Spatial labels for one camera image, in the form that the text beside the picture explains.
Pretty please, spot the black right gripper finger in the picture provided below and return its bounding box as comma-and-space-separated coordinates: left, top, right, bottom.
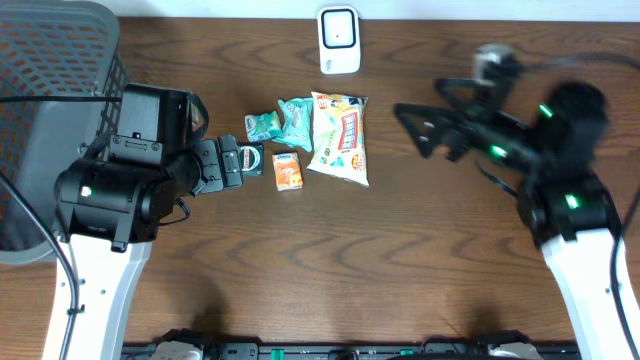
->
434, 78, 488, 113
393, 103, 468, 159

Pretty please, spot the teal wet wipes pack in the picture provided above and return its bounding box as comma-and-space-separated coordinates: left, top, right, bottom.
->
273, 98, 313, 152

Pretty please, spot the large yellow wipes pack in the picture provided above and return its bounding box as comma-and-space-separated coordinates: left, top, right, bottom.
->
307, 92, 369, 187

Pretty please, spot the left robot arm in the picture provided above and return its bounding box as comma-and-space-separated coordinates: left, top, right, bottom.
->
43, 83, 243, 359

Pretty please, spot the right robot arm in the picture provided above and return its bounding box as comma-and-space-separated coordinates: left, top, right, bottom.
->
393, 79, 639, 359

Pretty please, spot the white barcode scanner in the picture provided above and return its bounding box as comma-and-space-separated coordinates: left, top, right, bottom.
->
317, 6, 361, 75

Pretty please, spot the dark green round-label pack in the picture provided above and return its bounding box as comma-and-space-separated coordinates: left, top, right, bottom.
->
239, 143, 264, 177

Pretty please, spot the blue Kleenex tissue pack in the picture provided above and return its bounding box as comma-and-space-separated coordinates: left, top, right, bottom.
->
244, 111, 282, 142

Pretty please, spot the orange Kleenex tissue pack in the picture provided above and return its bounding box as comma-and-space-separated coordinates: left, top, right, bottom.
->
272, 152, 304, 191

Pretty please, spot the grey plastic basket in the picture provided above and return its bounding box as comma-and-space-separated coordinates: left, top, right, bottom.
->
0, 0, 130, 265

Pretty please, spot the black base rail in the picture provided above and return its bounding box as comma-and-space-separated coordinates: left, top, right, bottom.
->
120, 329, 581, 360

